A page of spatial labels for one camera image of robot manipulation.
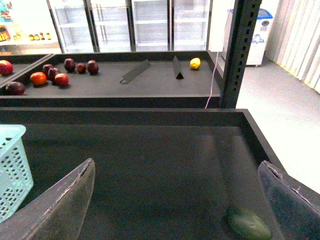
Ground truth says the dark red apple front left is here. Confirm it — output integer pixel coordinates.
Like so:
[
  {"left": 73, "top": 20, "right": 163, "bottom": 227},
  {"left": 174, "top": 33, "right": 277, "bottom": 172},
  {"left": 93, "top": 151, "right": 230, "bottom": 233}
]
[{"left": 5, "top": 81, "right": 26, "bottom": 96}]

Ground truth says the white shelf with bottles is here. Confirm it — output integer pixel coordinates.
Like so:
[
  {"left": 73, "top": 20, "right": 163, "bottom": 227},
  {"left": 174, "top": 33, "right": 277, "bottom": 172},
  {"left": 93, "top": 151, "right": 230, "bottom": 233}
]
[{"left": 0, "top": 0, "right": 62, "bottom": 56}]

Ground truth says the light blue plastic basket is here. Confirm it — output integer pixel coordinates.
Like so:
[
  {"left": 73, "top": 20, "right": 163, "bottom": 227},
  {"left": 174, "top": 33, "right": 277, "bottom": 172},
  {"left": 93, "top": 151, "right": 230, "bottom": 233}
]
[{"left": 0, "top": 124, "right": 34, "bottom": 222}]

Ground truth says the black upper display tray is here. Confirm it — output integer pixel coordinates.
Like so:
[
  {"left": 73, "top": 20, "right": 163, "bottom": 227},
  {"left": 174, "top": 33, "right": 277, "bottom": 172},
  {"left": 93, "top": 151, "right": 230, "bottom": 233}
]
[{"left": 0, "top": 51, "right": 222, "bottom": 109}]

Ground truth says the green avocado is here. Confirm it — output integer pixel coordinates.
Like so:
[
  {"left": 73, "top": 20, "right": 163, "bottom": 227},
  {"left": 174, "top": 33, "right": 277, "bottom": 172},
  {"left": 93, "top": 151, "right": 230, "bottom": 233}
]
[{"left": 226, "top": 206, "right": 273, "bottom": 240}]

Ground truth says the dark red apple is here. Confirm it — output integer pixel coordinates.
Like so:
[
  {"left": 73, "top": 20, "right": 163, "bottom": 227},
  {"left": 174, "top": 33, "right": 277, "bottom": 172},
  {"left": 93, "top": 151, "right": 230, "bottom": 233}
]
[
  {"left": 5, "top": 81, "right": 26, "bottom": 96},
  {"left": 87, "top": 60, "right": 99, "bottom": 75}
]

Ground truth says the red apple by post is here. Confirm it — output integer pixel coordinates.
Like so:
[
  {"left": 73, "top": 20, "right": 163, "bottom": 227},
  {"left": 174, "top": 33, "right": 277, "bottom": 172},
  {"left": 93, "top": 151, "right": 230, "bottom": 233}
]
[{"left": 0, "top": 60, "right": 14, "bottom": 76}]

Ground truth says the yellow lemon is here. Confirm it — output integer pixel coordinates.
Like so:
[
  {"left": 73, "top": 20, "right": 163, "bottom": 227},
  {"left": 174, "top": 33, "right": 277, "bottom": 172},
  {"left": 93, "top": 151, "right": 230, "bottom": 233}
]
[{"left": 189, "top": 57, "right": 201, "bottom": 70}]

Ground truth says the black display tray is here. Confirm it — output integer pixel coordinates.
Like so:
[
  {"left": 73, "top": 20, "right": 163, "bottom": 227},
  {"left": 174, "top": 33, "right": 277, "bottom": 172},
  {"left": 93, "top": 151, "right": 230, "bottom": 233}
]
[
  {"left": 0, "top": 107, "right": 284, "bottom": 240},
  {"left": 0, "top": 53, "right": 54, "bottom": 88},
  {"left": 0, "top": 51, "right": 222, "bottom": 109}
]

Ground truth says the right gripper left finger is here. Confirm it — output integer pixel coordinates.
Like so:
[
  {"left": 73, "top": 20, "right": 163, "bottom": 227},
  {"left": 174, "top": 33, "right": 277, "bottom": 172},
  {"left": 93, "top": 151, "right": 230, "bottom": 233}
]
[{"left": 0, "top": 158, "right": 96, "bottom": 240}]

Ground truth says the orange fruit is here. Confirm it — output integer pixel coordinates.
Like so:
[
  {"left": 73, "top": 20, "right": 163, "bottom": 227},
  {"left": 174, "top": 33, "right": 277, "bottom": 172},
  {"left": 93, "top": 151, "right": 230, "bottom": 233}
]
[{"left": 30, "top": 71, "right": 47, "bottom": 86}]

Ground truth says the right black shelf post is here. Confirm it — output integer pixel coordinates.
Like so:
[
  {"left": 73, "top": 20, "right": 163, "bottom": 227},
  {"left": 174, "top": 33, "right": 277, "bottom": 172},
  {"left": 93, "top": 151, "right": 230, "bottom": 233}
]
[{"left": 219, "top": 0, "right": 262, "bottom": 109}]

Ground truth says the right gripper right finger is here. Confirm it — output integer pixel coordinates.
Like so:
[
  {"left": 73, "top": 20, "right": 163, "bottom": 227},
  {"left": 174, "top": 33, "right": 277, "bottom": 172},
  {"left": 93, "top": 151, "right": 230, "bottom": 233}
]
[{"left": 257, "top": 161, "right": 320, "bottom": 240}]

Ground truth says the white blue chest freezer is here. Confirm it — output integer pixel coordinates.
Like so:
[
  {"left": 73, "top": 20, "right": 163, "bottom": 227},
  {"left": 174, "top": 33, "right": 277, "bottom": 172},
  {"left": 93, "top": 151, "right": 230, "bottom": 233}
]
[{"left": 221, "top": 8, "right": 273, "bottom": 67}]

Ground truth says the dark plum back left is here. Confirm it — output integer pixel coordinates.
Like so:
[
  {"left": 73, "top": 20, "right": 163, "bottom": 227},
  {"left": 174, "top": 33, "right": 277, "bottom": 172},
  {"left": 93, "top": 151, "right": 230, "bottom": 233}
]
[{"left": 42, "top": 64, "right": 54, "bottom": 76}]

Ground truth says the black lower display tray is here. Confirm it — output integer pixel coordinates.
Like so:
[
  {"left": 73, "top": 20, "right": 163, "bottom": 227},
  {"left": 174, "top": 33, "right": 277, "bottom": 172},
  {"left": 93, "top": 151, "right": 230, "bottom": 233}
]
[{"left": 0, "top": 107, "right": 284, "bottom": 240}]

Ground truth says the small red plum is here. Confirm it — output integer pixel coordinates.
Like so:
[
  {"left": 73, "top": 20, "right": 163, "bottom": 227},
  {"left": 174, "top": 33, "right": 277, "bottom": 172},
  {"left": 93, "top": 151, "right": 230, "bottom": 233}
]
[{"left": 76, "top": 63, "right": 87, "bottom": 74}]

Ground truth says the triangular black divider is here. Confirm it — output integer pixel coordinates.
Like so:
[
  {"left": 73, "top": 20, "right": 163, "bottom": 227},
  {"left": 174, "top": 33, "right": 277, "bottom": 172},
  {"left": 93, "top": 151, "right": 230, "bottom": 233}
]
[{"left": 172, "top": 55, "right": 184, "bottom": 80}]

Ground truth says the dark red apple right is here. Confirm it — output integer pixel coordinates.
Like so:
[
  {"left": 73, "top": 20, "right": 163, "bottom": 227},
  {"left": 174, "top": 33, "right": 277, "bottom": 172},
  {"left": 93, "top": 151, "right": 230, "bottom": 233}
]
[{"left": 87, "top": 60, "right": 99, "bottom": 75}]

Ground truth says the black left display tray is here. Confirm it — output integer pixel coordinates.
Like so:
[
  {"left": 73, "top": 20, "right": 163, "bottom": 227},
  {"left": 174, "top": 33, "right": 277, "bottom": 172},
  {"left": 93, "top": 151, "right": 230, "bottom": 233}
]
[{"left": 0, "top": 53, "right": 54, "bottom": 88}]

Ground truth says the white cable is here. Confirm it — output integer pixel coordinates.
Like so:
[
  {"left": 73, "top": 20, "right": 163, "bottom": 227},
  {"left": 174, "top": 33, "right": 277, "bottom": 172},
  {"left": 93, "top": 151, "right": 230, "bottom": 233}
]
[{"left": 204, "top": 51, "right": 220, "bottom": 109}]

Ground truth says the glass door refrigerator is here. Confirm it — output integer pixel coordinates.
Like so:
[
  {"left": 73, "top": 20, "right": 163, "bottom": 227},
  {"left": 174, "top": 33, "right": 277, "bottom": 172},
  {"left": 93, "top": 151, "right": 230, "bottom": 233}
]
[{"left": 47, "top": 0, "right": 213, "bottom": 53}]

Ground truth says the dark plum back top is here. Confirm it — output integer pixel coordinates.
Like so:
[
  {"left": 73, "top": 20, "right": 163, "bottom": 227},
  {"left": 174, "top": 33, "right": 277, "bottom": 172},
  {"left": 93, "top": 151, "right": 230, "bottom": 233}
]
[{"left": 64, "top": 58, "right": 76, "bottom": 73}]

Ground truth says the flat black divider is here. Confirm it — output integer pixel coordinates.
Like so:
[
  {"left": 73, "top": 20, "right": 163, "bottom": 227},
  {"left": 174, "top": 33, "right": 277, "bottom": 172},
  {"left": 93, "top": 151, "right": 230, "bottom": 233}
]
[{"left": 120, "top": 59, "right": 151, "bottom": 84}]

